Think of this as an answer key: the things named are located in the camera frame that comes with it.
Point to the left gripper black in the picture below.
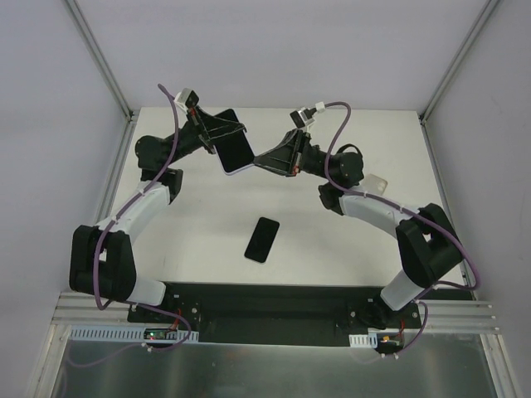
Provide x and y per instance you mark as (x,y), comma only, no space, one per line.
(202,130)

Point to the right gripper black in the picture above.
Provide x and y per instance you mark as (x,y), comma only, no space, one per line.
(299,151)

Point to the beige translucent phone case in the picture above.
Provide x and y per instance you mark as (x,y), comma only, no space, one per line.
(374,184)

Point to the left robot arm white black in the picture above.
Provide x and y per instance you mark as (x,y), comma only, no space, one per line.
(102,258)

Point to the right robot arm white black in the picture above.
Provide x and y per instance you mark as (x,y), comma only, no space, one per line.
(426,241)

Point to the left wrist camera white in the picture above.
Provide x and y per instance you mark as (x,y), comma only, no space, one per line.
(186,99)

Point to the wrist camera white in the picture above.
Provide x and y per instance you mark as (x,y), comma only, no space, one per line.
(303,118)
(186,99)

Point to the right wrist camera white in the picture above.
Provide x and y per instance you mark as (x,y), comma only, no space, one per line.
(303,118)

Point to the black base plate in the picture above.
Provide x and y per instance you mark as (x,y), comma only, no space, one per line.
(316,316)

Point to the left aluminium frame post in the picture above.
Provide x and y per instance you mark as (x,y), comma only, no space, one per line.
(86,34)

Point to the aluminium frame post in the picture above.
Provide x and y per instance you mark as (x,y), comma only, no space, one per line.
(86,34)
(482,19)

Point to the right white cable duct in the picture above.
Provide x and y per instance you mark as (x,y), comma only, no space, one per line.
(368,340)

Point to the white cable duct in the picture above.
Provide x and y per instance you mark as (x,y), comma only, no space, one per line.
(368,340)
(131,334)

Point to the aluminium rail front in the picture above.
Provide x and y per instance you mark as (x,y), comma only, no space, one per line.
(444,316)

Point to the left white cable duct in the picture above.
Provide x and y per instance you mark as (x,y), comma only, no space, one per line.
(131,334)

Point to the right aluminium frame post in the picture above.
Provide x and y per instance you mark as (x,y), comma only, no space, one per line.
(482,19)

